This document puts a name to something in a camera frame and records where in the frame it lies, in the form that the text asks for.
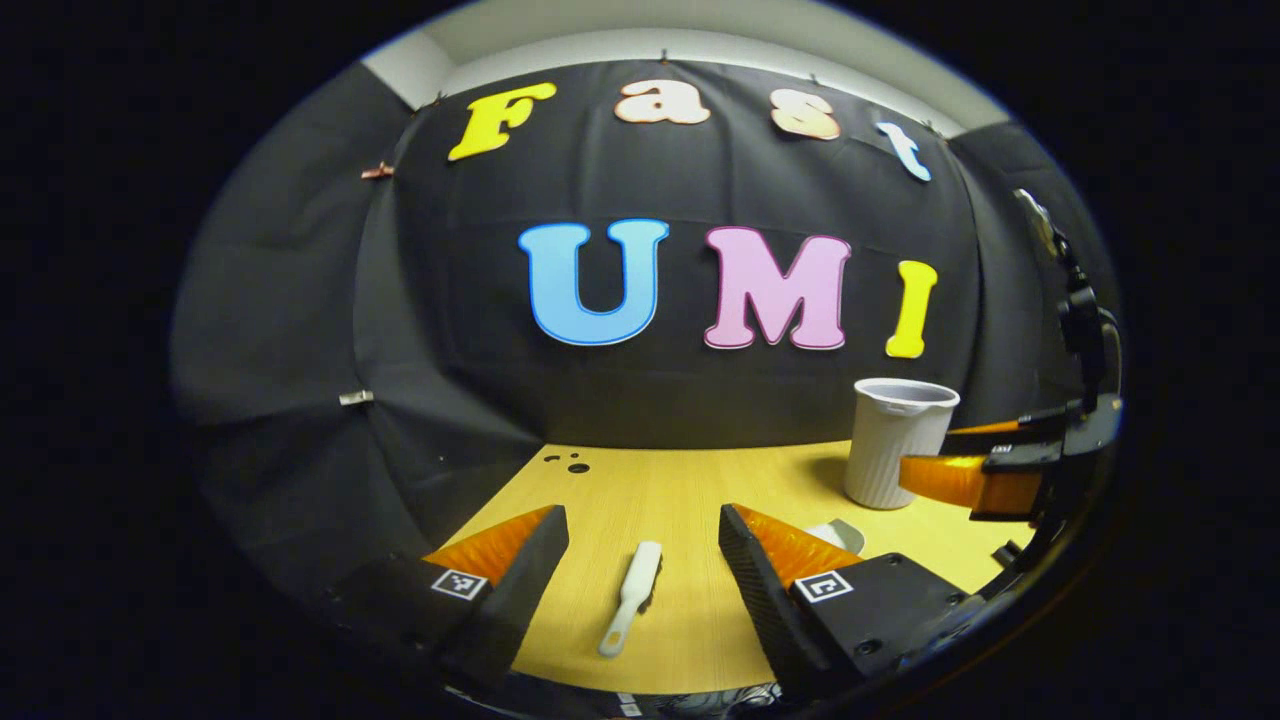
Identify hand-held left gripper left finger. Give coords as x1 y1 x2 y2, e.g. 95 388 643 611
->
330 504 571 691

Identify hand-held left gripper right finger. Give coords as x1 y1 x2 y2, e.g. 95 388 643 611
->
718 503 986 703

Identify white ribbed garbage bin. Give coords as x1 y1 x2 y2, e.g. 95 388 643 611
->
843 377 961 511

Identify white dustpan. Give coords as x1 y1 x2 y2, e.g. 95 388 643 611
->
805 518 866 556

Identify small white broom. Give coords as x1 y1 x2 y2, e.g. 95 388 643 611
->
598 541 664 659

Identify wooden desktop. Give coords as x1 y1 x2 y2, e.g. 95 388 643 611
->
440 440 1036 696

